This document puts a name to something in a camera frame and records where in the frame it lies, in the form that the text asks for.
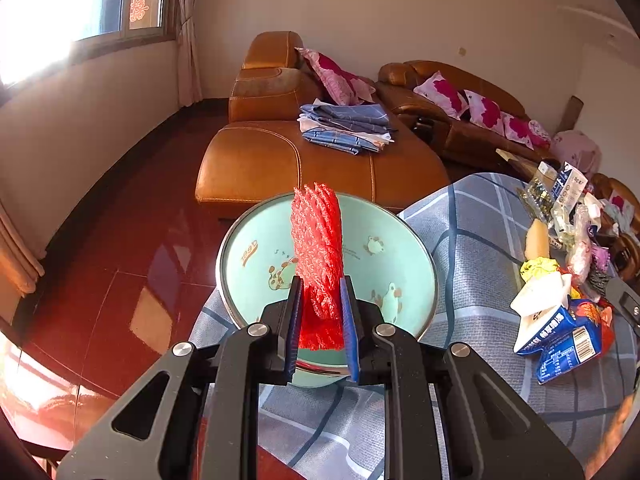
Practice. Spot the pink cloth covered object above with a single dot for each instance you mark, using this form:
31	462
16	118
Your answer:
574	147

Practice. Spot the brown leather three-seat sofa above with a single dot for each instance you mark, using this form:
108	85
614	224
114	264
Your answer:
465	119

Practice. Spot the mint green trash bin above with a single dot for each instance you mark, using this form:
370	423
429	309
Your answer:
385	260

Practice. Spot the red mesh net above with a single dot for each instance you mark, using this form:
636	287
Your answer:
316	229

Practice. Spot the window with wooden frame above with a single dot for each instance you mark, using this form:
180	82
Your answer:
37	35

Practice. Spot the brown leather chaise sofa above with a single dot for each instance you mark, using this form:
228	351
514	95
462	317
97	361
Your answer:
261	152

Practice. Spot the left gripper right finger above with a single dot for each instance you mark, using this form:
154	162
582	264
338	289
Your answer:
448	414

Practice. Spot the blue Look milk carton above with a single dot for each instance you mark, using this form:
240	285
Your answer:
562	331

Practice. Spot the grey plaid tablecloth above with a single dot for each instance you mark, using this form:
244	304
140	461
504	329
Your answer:
444	269

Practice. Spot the pink floral pillow right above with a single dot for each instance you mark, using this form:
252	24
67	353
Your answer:
517	130

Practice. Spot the brown leather armchair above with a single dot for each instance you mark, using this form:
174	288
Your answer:
620	208

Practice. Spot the pink floral pillow left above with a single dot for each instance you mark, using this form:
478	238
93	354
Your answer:
441	92

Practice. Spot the dark wood coffee table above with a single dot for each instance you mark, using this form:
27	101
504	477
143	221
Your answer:
518	166

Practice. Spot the pink floral pillow on chaise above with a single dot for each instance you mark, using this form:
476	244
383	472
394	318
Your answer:
344	88

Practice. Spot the beige window curtain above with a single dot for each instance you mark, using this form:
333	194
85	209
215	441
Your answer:
188	67

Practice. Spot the black grey yarn bundle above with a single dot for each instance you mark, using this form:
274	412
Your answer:
597	280

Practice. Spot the yellow plastic wrapper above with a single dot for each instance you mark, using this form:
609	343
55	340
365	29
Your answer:
537	267

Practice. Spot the tall white paper carton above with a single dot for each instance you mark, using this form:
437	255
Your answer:
568	186

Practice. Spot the pink floral pillow middle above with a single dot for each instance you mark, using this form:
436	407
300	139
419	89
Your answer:
484	113

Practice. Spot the beige sponge block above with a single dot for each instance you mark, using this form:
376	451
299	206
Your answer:
537	241

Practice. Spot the pink folded blanket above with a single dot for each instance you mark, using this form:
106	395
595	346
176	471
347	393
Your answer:
538	135

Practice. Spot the clear plastic bag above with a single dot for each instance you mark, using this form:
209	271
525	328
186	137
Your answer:
579	257

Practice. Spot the folded blue plaid cloths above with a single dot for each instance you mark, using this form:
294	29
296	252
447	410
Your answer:
348	129

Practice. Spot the patterned snack packet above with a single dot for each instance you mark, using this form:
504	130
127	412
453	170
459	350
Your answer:
536	196

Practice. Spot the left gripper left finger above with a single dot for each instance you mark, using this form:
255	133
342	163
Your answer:
194	408

